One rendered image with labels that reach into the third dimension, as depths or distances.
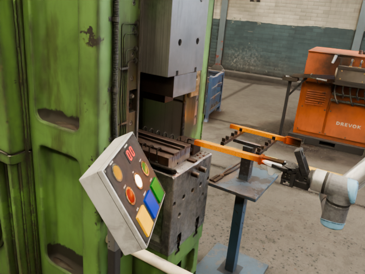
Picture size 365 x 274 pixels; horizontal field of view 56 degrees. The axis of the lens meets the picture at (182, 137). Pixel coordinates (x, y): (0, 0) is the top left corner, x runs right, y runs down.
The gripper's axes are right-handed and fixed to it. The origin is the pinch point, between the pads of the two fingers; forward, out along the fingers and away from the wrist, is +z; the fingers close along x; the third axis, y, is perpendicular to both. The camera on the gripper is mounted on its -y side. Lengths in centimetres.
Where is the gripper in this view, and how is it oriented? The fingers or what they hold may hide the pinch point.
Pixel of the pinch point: (265, 159)
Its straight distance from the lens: 153.4
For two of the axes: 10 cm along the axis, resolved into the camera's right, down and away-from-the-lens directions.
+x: 5.3, -2.6, 8.1
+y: -0.9, 9.3, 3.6
